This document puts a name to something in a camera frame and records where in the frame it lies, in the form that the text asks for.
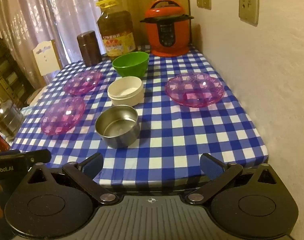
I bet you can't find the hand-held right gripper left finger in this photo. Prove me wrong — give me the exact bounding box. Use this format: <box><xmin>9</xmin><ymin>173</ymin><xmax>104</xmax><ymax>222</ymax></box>
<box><xmin>27</xmin><ymin>152</ymin><xmax>118</xmax><ymax>204</ymax></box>

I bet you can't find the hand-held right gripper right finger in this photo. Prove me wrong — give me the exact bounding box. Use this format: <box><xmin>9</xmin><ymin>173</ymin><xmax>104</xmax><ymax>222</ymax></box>
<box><xmin>186</xmin><ymin>153</ymin><xmax>279</xmax><ymax>204</ymax></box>

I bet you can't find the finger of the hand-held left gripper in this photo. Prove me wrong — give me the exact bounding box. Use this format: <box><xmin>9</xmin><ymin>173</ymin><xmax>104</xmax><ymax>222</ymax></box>
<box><xmin>22</xmin><ymin>149</ymin><xmax>52</xmax><ymax>168</ymax></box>

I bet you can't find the stainless steel bowl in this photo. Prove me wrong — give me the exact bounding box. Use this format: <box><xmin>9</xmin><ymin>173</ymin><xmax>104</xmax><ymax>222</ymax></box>
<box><xmin>95</xmin><ymin>105</ymin><xmax>140</xmax><ymax>149</ymax></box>

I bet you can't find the pink transparent plate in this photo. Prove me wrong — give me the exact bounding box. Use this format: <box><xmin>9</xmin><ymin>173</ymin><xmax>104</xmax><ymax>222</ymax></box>
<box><xmin>63</xmin><ymin>69</ymin><xmax>103</xmax><ymax>96</ymax></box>
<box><xmin>165</xmin><ymin>72</ymin><xmax>225</xmax><ymax>108</ymax></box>
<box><xmin>41</xmin><ymin>96</ymin><xmax>86</xmax><ymax>135</ymax></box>

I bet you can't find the white plastic bowl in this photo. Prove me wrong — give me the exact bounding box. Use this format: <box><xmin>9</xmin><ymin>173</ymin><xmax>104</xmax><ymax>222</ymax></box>
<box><xmin>107</xmin><ymin>76</ymin><xmax>144</xmax><ymax>107</ymax></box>

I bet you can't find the green plastic bowl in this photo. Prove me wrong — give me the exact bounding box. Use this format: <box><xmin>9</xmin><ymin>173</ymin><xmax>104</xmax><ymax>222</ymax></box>
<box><xmin>112</xmin><ymin>51</ymin><xmax>149</xmax><ymax>78</ymax></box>

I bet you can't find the blue white checkered tablecloth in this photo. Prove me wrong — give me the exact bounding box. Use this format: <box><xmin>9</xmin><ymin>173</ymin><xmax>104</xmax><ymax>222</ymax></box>
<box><xmin>10</xmin><ymin>44</ymin><xmax>269</xmax><ymax>187</ymax></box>

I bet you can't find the stainless steel steamer pot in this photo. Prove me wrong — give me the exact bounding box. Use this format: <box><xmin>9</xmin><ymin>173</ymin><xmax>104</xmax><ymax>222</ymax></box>
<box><xmin>0</xmin><ymin>99</ymin><xmax>24</xmax><ymax>140</ymax></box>

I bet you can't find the black metal rack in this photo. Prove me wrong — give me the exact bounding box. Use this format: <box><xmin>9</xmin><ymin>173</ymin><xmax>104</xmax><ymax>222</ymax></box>
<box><xmin>0</xmin><ymin>29</ymin><xmax>36</xmax><ymax>110</ymax></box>

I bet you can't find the white wooden chair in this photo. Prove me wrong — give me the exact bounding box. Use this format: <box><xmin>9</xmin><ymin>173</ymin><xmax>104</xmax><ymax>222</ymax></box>
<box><xmin>24</xmin><ymin>39</ymin><xmax>63</xmax><ymax>105</ymax></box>

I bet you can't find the brown metal canister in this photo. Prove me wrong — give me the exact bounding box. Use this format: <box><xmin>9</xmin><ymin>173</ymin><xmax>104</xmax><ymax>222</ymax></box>
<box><xmin>77</xmin><ymin>30</ymin><xmax>102</xmax><ymax>67</ymax></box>

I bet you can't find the large cooking oil bottle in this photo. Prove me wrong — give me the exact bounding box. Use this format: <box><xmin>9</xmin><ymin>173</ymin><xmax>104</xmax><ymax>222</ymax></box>
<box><xmin>96</xmin><ymin>0</ymin><xmax>136</xmax><ymax>57</ymax></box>

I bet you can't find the pale patterned curtain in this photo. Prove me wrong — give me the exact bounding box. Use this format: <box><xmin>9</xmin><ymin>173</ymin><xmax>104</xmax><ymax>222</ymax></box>
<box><xmin>0</xmin><ymin>0</ymin><xmax>102</xmax><ymax>85</ymax></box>

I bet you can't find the red electric pressure cooker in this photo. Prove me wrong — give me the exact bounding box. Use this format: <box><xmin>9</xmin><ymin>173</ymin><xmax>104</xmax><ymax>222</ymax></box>
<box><xmin>140</xmin><ymin>0</ymin><xmax>194</xmax><ymax>57</ymax></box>

